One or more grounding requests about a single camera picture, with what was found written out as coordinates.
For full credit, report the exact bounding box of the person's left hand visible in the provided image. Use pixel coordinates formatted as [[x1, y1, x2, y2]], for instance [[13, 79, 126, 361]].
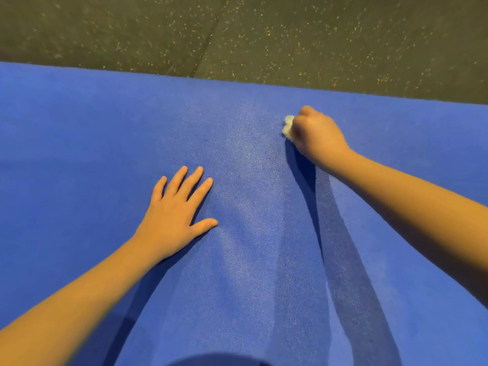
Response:
[[131, 165, 219, 264]]

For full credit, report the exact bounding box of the person's right hand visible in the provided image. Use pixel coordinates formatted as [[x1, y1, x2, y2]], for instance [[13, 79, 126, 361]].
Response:
[[291, 105, 352, 170]]

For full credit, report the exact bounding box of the white wiping cloth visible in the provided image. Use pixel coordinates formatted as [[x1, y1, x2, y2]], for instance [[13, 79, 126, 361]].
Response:
[[281, 115, 296, 141]]

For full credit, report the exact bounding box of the person's right forearm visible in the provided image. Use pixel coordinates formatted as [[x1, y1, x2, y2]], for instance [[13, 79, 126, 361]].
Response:
[[323, 148, 488, 307]]

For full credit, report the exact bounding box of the person's left forearm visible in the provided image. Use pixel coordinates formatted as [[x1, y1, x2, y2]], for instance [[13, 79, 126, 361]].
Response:
[[0, 236, 164, 366]]

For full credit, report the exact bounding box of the blue foam mat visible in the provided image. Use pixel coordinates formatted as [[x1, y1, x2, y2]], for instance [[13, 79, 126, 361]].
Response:
[[0, 62, 488, 366]]

